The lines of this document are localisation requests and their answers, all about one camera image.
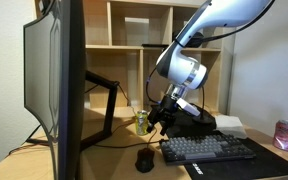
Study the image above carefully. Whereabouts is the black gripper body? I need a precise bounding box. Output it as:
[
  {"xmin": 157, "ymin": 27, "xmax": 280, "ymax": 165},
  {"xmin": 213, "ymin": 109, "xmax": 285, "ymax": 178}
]
[{"xmin": 147, "ymin": 95, "xmax": 179, "ymax": 126}]

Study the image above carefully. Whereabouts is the grey black keyboard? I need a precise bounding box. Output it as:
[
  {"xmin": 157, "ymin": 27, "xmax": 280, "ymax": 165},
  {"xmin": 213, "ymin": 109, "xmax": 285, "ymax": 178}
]
[{"xmin": 158, "ymin": 134, "xmax": 257, "ymax": 166}]

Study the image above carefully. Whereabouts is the yellow green soda can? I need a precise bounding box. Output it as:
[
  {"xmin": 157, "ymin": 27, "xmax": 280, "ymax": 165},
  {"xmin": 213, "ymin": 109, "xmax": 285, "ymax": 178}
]
[{"xmin": 134, "ymin": 110, "xmax": 151, "ymax": 136}]

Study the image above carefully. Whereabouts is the black fabric bag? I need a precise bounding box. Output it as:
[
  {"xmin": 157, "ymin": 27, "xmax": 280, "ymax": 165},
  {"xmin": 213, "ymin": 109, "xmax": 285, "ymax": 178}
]
[{"xmin": 165, "ymin": 105, "xmax": 217, "ymax": 139}]

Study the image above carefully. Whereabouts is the black computer mouse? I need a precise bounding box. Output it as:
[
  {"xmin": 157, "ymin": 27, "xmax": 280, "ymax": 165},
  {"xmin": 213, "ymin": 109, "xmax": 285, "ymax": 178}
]
[{"xmin": 134, "ymin": 147, "xmax": 155, "ymax": 174}]

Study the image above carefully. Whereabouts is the black round-base stand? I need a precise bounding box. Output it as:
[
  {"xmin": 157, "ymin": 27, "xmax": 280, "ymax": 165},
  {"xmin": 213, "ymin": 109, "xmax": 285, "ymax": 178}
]
[{"xmin": 193, "ymin": 87, "xmax": 216, "ymax": 125}]

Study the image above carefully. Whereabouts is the black monitor stand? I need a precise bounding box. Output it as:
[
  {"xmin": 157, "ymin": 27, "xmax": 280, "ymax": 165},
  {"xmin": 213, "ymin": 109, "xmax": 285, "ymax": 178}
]
[{"xmin": 25, "ymin": 69, "xmax": 121, "ymax": 152}]

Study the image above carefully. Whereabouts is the flat black device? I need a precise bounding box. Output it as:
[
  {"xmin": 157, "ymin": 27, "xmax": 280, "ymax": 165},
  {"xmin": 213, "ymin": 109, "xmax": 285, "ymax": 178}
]
[{"xmin": 141, "ymin": 43, "xmax": 170, "ymax": 49}]

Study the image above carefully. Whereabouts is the wooden cubby shelf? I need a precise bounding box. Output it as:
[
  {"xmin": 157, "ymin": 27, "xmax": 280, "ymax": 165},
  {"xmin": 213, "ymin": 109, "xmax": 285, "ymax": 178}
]
[{"xmin": 33, "ymin": 0, "xmax": 237, "ymax": 116}]

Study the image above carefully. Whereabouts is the black curved monitor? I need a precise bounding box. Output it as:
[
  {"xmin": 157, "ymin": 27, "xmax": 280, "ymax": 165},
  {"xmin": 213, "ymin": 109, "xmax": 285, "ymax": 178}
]
[{"xmin": 23, "ymin": 0, "xmax": 87, "ymax": 180}]

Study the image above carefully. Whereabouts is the black mouse pad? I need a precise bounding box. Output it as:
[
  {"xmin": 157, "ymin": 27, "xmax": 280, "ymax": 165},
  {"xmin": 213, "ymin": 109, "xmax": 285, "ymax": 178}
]
[{"xmin": 183, "ymin": 131, "xmax": 288, "ymax": 180}]

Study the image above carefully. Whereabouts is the crushed red soda can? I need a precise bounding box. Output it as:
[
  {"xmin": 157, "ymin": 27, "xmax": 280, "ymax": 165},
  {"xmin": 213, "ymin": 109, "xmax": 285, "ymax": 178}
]
[{"xmin": 272, "ymin": 119, "xmax": 288, "ymax": 153}]

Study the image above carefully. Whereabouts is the thin mouse cable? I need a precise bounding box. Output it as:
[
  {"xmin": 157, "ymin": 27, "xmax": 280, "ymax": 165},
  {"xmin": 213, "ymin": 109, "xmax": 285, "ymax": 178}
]
[{"xmin": 145, "ymin": 128, "xmax": 158, "ymax": 150}]

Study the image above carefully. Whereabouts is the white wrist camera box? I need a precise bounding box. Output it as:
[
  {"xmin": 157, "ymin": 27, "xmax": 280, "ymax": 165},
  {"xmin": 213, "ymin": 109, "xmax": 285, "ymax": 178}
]
[{"xmin": 175, "ymin": 97, "xmax": 201, "ymax": 117}]

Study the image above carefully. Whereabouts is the black keyboard cable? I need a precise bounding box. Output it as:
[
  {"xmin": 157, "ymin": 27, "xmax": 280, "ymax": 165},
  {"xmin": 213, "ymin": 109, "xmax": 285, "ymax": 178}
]
[{"xmin": 93, "ymin": 139, "xmax": 162, "ymax": 149}]

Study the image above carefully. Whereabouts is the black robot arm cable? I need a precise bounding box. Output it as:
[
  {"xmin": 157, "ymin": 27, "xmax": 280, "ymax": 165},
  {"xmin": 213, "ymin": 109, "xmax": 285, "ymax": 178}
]
[{"xmin": 173, "ymin": 0, "xmax": 277, "ymax": 49}]

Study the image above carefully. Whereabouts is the black monitor cable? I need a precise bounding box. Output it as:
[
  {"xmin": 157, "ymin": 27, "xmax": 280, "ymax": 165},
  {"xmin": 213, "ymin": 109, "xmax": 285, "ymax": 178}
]
[{"xmin": 7, "ymin": 124, "xmax": 52, "ymax": 156}]

